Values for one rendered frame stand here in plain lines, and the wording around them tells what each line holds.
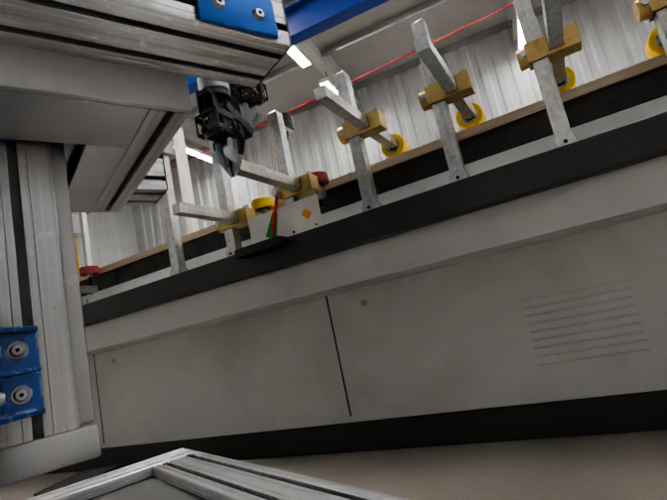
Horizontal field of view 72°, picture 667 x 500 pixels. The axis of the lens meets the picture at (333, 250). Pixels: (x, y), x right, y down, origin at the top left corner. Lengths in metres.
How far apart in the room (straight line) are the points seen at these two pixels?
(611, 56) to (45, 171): 8.98
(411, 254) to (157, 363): 1.27
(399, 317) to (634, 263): 0.65
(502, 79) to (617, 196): 7.95
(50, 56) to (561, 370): 1.28
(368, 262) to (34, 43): 0.96
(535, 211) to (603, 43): 8.22
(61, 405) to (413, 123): 8.73
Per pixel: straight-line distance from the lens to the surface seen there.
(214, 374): 1.90
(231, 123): 1.18
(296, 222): 1.38
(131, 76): 0.56
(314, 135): 9.72
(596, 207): 1.19
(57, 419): 0.57
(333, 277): 1.33
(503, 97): 8.96
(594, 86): 1.45
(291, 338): 1.66
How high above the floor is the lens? 0.41
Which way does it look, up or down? 9 degrees up
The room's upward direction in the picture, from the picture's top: 12 degrees counter-clockwise
